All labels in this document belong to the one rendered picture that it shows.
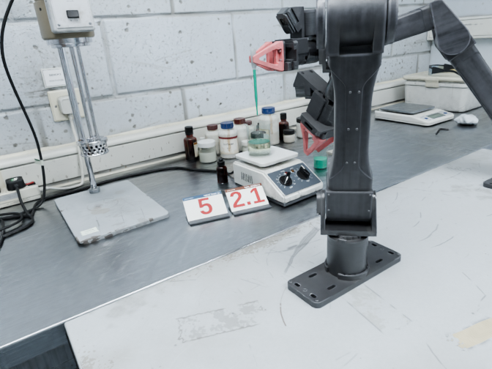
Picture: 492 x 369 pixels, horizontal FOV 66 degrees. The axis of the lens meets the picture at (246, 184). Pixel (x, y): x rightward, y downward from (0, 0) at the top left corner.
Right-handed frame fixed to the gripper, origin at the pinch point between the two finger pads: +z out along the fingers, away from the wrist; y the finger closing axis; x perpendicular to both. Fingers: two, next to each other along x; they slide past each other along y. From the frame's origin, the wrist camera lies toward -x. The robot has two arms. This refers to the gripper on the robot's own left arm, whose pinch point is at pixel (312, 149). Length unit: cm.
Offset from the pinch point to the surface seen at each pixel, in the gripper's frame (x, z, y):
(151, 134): -47, 29, 17
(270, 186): 0.5, 8.1, 10.0
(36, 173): -45, 33, 52
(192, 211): -3.0, 12.8, 27.9
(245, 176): -7.9, 12.9, 10.2
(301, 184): 3.3, 7.2, 3.1
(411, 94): -34, 28, -105
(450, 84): -22, 14, -105
